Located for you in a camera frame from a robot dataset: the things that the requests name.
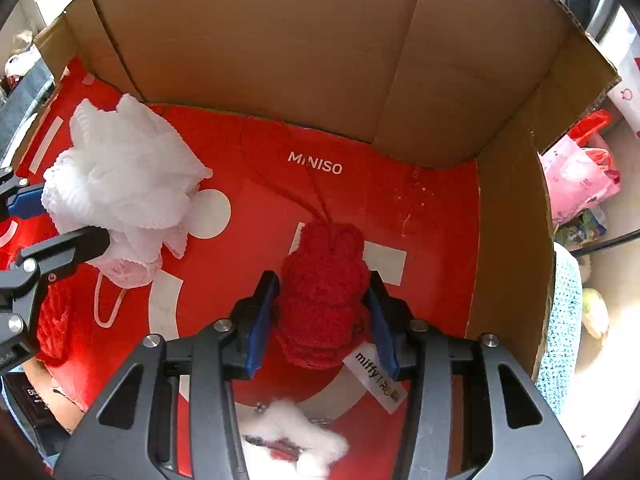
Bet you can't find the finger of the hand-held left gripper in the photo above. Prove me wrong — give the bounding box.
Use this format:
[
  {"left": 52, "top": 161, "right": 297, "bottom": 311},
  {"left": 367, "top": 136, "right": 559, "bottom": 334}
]
[
  {"left": 0, "top": 165, "right": 48, "bottom": 221},
  {"left": 0, "top": 226, "right": 111, "bottom": 312}
]

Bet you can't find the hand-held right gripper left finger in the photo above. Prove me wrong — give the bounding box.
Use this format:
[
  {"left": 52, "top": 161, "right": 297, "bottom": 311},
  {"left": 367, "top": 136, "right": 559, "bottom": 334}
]
[{"left": 52, "top": 270, "right": 281, "bottom": 480}]

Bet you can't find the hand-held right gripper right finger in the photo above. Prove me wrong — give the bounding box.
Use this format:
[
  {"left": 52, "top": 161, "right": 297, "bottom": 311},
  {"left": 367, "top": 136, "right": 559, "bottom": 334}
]
[{"left": 362, "top": 270, "right": 585, "bottom": 480}]

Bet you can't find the red knitted plush rabbit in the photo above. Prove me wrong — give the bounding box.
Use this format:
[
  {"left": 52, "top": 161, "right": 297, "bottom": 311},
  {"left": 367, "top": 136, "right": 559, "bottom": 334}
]
[{"left": 272, "top": 220, "right": 408, "bottom": 416}]

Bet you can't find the white mesh bath pouf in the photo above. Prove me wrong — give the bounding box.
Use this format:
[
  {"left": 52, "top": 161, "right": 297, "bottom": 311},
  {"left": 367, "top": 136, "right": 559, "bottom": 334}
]
[{"left": 41, "top": 94, "right": 213, "bottom": 328}]

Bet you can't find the brown cardboard box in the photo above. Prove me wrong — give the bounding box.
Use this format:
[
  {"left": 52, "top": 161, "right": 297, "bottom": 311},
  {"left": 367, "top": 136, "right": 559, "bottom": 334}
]
[{"left": 32, "top": 0, "right": 621, "bottom": 396}]

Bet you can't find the person's left hand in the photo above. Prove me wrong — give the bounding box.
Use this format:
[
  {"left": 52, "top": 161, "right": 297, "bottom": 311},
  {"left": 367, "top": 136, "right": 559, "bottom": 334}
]
[{"left": 22, "top": 360, "right": 83, "bottom": 433}]

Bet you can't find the red mesh bath pouf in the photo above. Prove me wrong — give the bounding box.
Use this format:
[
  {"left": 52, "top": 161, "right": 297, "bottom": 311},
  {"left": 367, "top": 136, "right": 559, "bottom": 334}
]
[{"left": 37, "top": 280, "right": 71, "bottom": 361}]

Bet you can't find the white fluffy plush toy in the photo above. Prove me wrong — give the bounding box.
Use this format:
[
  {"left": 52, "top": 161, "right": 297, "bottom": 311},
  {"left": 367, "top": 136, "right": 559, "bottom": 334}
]
[{"left": 240, "top": 397, "right": 351, "bottom": 480}]

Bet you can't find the red paper bag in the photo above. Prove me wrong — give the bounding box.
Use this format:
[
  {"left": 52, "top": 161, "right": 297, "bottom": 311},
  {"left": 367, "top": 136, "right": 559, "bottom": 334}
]
[{"left": 0, "top": 57, "right": 483, "bottom": 480}]

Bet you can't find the yellow green plush toy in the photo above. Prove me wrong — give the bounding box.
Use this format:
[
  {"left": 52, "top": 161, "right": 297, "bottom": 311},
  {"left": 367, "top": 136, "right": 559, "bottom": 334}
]
[{"left": 580, "top": 287, "right": 610, "bottom": 341}]

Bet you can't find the colourful printed bag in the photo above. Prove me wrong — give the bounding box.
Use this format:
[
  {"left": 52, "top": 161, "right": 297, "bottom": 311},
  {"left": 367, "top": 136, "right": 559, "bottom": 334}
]
[{"left": 555, "top": 207, "right": 608, "bottom": 248}]

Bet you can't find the black clothes rack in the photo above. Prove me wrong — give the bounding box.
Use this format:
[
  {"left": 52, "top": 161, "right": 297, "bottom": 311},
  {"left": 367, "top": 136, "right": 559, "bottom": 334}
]
[{"left": 570, "top": 230, "right": 640, "bottom": 258}]

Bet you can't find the pink shopping bag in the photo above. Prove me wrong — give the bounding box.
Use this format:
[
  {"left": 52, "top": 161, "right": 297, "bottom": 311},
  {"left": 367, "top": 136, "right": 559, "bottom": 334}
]
[{"left": 539, "top": 135, "right": 622, "bottom": 226}]

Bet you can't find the red plastic bag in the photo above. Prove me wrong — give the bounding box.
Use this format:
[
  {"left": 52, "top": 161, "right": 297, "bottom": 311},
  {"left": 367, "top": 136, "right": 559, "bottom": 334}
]
[{"left": 567, "top": 109, "right": 621, "bottom": 171}]

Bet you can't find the white bag red print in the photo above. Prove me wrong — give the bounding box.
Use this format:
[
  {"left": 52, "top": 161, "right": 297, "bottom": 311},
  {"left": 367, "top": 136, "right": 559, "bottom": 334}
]
[{"left": 607, "top": 35, "right": 640, "bottom": 141}]

